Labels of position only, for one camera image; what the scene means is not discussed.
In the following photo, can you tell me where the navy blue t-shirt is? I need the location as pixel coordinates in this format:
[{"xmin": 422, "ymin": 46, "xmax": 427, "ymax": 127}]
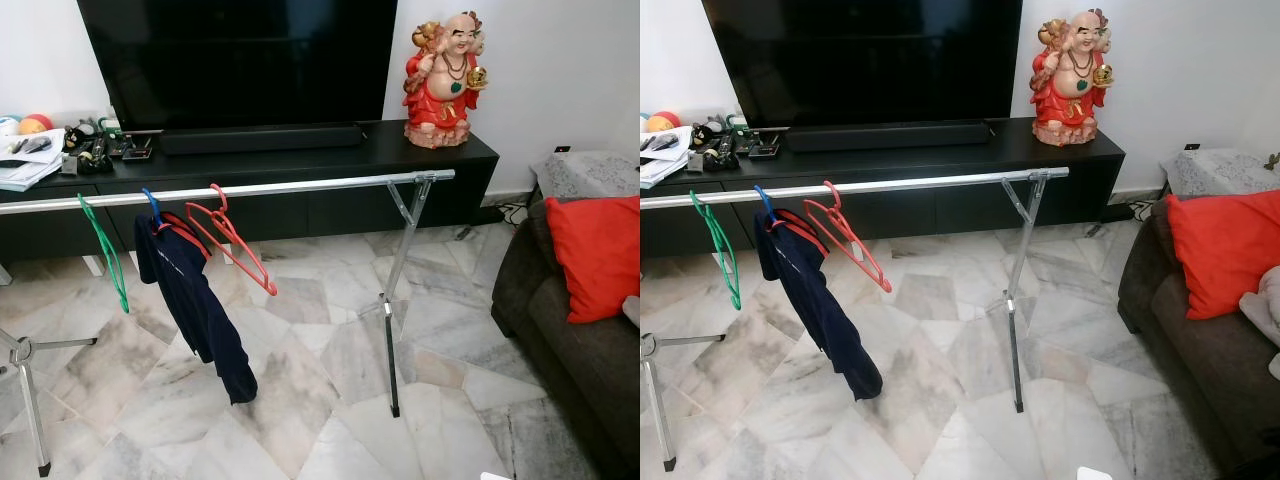
[
  {"xmin": 134, "ymin": 210, "xmax": 260, "ymax": 407},
  {"xmin": 752, "ymin": 207, "xmax": 885, "ymax": 403}
]

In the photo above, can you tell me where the blue plastic clothes hanger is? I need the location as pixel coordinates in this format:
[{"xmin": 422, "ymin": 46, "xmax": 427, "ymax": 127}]
[
  {"xmin": 140, "ymin": 186, "xmax": 167, "ymax": 233},
  {"xmin": 752, "ymin": 183, "xmax": 780, "ymax": 231}
]

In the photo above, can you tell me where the green plastic clothes hanger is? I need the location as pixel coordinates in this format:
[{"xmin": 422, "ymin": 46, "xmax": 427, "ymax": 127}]
[
  {"xmin": 689, "ymin": 189, "xmax": 744, "ymax": 312},
  {"xmin": 77, "ymin": 192, "xmax": 132, "ymax": 315}
]

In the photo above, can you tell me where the black television console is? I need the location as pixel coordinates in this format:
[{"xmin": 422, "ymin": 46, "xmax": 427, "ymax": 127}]
[
  {"xmin": 0, "ymin": 118, "xmax": 500, "ymax": 267},
  {"xmin": 640, "ymin": 116, "xmax": 1127, "ymax": 263}
]

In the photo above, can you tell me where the large black television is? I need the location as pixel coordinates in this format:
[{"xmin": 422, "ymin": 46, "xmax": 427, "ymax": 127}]
[
  {"xmin": 701, "ymin": 0, "xmax": 1024, "ymax": 130},
  {"xmin": 76, "ymin": 0, "xmax": 400, "ymax": 134}
]

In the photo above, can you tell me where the silver metal clothes rack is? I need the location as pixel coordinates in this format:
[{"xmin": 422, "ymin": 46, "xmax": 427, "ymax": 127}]
[
  {"xmin": 640, "ymin": 165, "xmax": 1070, "ymax": 473},
  {"xmin": 0, "ymin": 168, "xmax": 457, "ymax": 478}
]

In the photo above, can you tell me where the red laughing Buddha statue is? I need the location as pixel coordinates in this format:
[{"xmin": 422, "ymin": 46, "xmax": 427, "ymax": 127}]
[
  {"xmin": 1029, "ymin": 7, "xmax": 1115, "ymax": 148},
  {"xmin": 402, "ymin": 11, "xmax": 490, "ymax": 150}
]

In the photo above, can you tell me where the side table lace cloth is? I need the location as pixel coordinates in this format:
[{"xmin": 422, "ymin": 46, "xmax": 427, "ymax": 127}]
[
  {"xmin": 1159, "ymin": 147, "xmax": 1280, "ymax": 200},
  {"xmin": 529, "ymin": 150, "xmax": 628, "ymax": 202}
]

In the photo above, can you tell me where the black soundbar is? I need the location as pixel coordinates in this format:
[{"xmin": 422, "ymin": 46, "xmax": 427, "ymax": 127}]
[
  {"xmin": 159, "ymin": 122, "xmax": 365, "ymax": 157},
  {"xmin": 784, "ymin": 119, "xmax": 992, "ymax": 154}
]

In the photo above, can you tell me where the black tape dispenser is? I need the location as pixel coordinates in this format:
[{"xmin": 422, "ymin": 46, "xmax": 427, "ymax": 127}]
[
  {"xmin": 62, "ymin": 140, "xmax": 113, "ymax": 177},
  {"xmin": 690, "ymin": 138, "xmax": 739, "ymax": 173}
]

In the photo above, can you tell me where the brown fabric sofa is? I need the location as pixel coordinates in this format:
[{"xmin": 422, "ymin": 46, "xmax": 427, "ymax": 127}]
[
  {"xmin": 1117, "ymin": 190, "xmax": 1280, "ymax": 480},
  {"xmin": 489, "ymin": 195, "xmax": 641, "ymax": 480}
]

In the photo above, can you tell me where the white paper stack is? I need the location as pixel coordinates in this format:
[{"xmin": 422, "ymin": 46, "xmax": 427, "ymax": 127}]
[
  {"xmin": 640, "ymin": 124, "xmax": 694, "ymax": 190},
  {"xmin": 0, "ymin": 127, "xmax": 67, "ymax": 193}
]

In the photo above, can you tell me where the red plastic clothes hanger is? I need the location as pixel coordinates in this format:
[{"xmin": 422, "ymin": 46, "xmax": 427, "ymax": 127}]
[
  {"xmin": 802, "ymin": 179, "xmax": 894, "ymax": 295},
  {"xmin": 184, "ymin": 182, "xmax": 280, "ymax": 298}
]

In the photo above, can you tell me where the red cushion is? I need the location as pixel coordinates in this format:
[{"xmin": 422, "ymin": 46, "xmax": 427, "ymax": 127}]
[
  {"xmin": 544, "ymin": 195, "xmax": 641, "ymax": 324},
  {"xmin": 1164, "ymin": 189, "xmax": 1280, "ymax": 322}
]

